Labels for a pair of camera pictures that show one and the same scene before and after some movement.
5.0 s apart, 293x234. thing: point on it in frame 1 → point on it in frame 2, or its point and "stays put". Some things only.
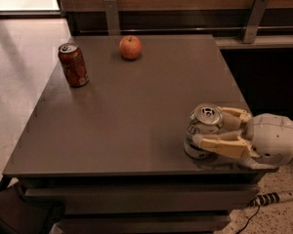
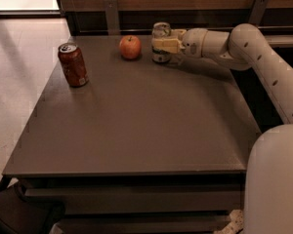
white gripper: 272,136 → 194,42
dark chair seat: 12,214 stays put
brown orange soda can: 73,64 stays put
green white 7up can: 204,119 → 160,29
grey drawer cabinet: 111,152 stays put
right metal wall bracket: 256,16 stays put
